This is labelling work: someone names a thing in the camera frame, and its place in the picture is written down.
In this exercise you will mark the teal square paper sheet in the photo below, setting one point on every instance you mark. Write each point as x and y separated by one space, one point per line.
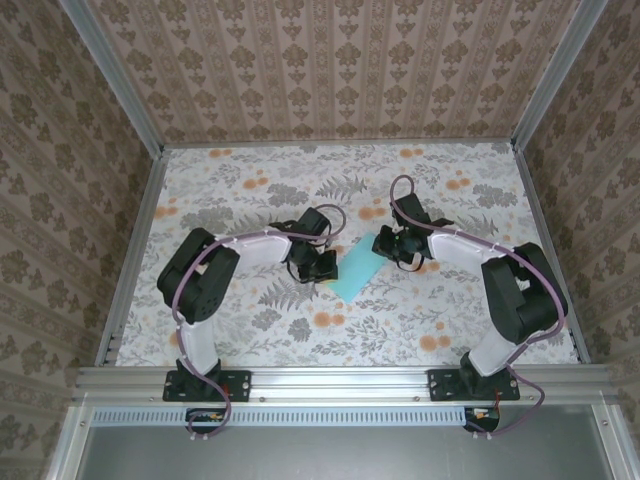
355 270

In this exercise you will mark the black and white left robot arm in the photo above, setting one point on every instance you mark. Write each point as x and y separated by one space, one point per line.
210 295

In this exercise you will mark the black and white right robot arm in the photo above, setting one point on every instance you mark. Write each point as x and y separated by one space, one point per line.
515 295

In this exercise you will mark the floral patterned table cover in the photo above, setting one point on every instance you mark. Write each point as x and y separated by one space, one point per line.
300 340

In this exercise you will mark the grey metal panel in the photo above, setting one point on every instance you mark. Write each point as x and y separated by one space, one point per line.
340 455

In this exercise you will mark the black connector box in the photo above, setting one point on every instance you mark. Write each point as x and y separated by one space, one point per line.
487 425
205 425

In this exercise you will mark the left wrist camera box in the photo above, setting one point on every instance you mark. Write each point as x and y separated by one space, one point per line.
320 244

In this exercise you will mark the thin aluminium table rail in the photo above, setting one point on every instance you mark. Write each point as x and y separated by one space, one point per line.
350 144

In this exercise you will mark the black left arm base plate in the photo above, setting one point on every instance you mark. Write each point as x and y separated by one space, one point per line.
240 385

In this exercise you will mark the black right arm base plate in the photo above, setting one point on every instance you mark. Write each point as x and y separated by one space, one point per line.
440 385

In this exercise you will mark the aluminium frame post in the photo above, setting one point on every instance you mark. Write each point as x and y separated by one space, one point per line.
556 75
119 75

